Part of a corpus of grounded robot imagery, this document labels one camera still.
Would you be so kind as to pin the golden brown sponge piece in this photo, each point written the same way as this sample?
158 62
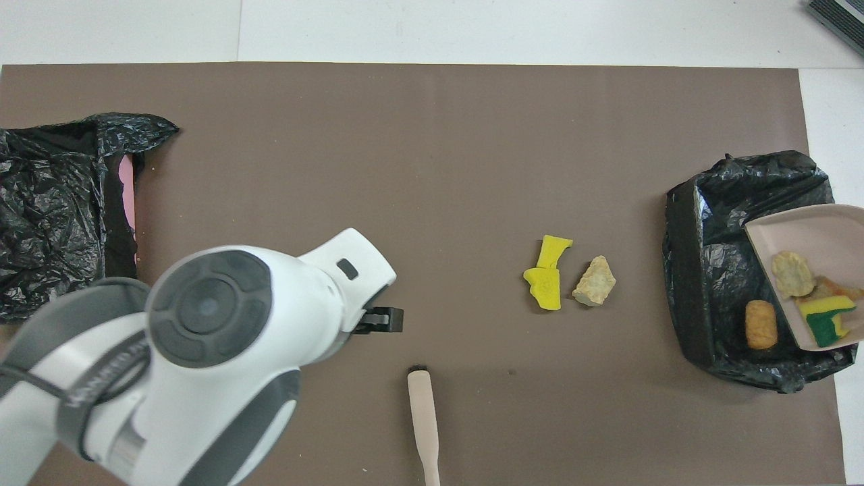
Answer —
761 324

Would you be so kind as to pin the beige hand brush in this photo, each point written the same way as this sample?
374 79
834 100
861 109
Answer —
422 405

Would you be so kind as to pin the round beige sponge piece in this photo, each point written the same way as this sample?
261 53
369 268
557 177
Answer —
793 273

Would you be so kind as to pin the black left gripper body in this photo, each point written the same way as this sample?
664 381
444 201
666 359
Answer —
363 320

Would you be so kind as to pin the dark grey ribbed device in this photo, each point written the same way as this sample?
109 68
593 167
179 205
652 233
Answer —
840 17

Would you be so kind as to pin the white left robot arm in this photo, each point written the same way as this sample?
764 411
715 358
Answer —
202 378

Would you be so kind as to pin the pink bin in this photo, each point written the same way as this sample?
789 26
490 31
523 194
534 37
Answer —
126 192

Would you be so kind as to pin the black bag lined bin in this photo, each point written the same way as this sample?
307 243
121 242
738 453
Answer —
715 270

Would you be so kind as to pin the brown table mat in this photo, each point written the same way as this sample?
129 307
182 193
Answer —
432 101

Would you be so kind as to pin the black trash bag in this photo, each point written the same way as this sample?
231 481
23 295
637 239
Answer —
47 189

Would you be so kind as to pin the angular beige sponge piece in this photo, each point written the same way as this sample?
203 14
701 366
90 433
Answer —
594 282

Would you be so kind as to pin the ridged beige orange sponge piece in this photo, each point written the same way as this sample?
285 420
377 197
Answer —
840 290

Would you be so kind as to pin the green yellow sponge piece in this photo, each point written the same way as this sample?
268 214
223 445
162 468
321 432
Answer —
827 324

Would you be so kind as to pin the beige plastic dustpan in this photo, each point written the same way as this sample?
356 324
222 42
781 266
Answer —
817 236

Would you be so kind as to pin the bright yellow sponge piece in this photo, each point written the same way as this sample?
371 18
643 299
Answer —
545 287

